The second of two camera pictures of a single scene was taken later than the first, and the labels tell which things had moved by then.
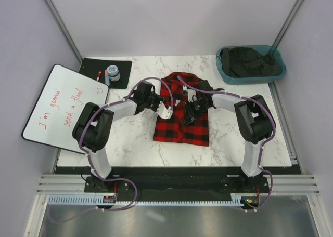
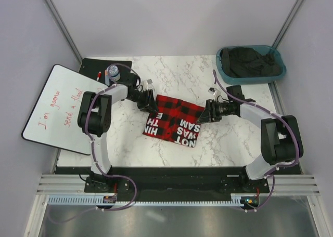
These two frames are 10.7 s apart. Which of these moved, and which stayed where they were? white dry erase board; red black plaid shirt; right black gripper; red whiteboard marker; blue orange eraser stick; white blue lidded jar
Moved: right black gripper; red black plaid shirt
Stayed: white blue lidded jar; white dry erase board; red whiteboard marker; blue orange eraser stick
